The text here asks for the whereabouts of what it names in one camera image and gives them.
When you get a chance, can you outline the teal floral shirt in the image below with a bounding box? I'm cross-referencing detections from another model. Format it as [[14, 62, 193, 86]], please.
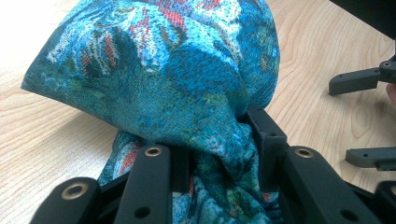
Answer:
[[21, 0, 281, 224]]

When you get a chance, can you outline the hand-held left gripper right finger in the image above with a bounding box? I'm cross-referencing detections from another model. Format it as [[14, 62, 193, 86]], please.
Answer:
[[246, 105, 289, 190]]

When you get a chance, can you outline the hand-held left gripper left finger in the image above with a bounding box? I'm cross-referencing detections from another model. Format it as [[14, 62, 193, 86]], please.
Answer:
[[170, 145, 191, 193]]

